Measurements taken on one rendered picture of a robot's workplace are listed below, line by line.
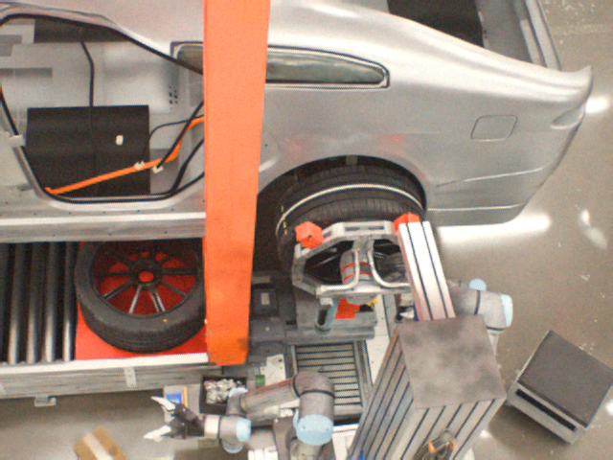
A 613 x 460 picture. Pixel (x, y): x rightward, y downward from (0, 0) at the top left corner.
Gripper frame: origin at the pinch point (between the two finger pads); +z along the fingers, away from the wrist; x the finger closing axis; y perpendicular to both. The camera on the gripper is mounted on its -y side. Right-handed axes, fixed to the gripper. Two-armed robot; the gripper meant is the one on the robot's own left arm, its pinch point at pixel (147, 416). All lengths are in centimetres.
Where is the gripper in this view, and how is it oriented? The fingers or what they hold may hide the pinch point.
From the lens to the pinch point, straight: 311.8
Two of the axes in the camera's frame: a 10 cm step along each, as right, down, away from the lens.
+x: 0.6, -7.7, 6.4
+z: -9.9, -1.2, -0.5
